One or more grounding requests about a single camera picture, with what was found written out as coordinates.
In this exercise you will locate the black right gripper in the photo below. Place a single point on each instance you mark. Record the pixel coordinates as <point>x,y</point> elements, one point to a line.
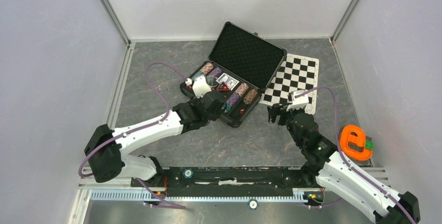
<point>276,109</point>

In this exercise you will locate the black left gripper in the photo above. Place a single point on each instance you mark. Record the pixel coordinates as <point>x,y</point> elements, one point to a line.
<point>218,113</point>

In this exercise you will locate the black red all-in triangle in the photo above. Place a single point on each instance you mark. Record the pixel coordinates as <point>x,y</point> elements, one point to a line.
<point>223,87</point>

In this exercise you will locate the green yellow blue chip stack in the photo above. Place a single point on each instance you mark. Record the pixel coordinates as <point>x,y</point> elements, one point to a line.
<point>211,81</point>

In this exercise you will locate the purple poker chip stack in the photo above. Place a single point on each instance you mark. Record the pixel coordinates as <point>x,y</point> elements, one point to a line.
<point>214,73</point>

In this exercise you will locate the teal poker chip stack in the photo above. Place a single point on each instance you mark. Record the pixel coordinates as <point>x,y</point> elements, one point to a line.
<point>199,73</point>

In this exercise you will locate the orange blue poker chip stack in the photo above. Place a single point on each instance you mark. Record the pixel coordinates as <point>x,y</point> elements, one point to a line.
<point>241,89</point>

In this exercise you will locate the pink poker chip stack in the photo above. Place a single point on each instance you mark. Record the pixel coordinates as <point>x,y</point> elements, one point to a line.
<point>207,68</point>

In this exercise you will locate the brown poker chip stack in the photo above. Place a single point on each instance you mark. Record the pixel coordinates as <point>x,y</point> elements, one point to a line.
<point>250,96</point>

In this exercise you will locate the black poker case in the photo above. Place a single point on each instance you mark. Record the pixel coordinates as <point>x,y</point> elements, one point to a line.
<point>249,59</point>

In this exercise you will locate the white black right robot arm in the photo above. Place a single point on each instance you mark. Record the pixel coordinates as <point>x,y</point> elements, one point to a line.
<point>327,168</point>

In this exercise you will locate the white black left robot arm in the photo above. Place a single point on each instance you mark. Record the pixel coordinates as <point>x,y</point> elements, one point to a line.
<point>108,153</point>

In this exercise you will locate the blue playing card deck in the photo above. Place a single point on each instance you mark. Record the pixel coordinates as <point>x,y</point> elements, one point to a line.
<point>230,81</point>

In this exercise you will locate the black white chessboard mat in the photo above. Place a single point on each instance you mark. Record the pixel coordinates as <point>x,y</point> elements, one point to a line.
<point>295,73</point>

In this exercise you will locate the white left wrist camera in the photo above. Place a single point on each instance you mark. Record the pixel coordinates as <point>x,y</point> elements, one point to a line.
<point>198,85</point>

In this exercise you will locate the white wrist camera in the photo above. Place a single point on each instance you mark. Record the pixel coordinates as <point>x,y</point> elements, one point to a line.
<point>296,101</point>
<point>198,85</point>

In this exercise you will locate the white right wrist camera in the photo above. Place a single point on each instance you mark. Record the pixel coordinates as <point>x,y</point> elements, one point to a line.
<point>296,101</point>

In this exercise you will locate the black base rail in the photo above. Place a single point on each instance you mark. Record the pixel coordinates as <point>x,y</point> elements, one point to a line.
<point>232,181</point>

